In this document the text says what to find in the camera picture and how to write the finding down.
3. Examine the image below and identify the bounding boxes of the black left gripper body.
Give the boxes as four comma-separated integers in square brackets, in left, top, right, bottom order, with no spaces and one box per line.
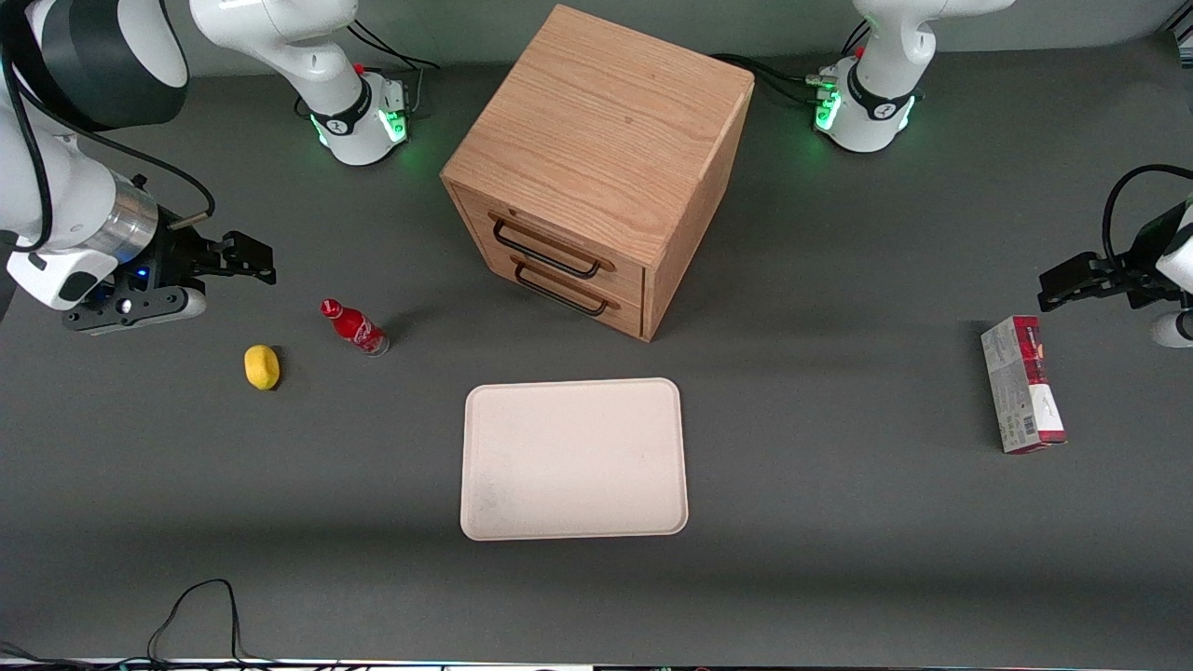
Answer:
[1108,202,1191,308]

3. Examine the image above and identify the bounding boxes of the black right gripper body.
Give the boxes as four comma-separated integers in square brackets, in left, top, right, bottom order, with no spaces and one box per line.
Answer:
[140,216,230,291]

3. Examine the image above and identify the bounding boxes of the small red coke bottle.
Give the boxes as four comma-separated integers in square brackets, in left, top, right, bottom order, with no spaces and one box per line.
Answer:
[321,298,391,358]

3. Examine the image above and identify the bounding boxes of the beige rectangular tray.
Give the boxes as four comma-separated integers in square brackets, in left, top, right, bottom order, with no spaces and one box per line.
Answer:
[459,377,690,542]

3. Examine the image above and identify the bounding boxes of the yellow lemon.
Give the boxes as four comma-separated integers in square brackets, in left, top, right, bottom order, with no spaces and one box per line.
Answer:
[244,345,281,391]

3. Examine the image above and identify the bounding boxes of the grey and red carton box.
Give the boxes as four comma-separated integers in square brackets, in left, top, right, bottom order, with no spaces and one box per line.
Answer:
[980,315,1068,456]

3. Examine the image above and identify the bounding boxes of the wooden two-drawer cabinet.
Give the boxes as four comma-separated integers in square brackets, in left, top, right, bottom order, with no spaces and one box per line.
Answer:
[440,4,756,343]

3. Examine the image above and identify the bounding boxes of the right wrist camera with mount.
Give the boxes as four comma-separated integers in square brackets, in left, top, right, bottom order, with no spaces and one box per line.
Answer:
[62,281,208,336]

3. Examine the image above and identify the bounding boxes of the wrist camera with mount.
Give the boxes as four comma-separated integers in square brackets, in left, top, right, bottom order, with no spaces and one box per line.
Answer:
[1148,289,1193,349]
[62,281,208,336]

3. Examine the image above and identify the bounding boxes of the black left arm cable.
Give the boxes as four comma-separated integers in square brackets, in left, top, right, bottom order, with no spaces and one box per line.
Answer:
[1102,164,1193,269]

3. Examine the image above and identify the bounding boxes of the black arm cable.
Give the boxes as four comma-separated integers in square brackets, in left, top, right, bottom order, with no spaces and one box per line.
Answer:
[0,19,217,254]
[1102,164,1193,269]

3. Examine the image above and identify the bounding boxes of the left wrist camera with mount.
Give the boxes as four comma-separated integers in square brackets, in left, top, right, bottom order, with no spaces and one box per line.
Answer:
[1148,289,1193,349]

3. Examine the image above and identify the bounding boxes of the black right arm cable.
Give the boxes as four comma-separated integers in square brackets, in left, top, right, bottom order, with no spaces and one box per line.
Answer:
[0,19,217,254]

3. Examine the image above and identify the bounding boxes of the black right base cables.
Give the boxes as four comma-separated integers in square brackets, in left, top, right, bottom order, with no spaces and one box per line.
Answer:
[347,19,441,120]

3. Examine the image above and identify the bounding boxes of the black base cables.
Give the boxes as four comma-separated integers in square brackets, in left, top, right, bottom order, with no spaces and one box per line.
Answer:
[712,21,872,109]
[347,19,441,120]

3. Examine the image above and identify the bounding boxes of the long black drawer handle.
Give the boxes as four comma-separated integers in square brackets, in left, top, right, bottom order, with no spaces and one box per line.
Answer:
[490,217,604,281]

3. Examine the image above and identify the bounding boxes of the short black drawer handle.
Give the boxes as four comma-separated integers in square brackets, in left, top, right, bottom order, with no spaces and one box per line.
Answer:
[514,263,610,319]

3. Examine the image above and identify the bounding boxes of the thin black looped cable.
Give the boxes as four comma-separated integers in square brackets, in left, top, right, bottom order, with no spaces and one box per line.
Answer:
[0,578,374,671]

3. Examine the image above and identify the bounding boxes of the black left base cables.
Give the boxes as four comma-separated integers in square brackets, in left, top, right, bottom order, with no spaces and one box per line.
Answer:
[712,21,872,109]

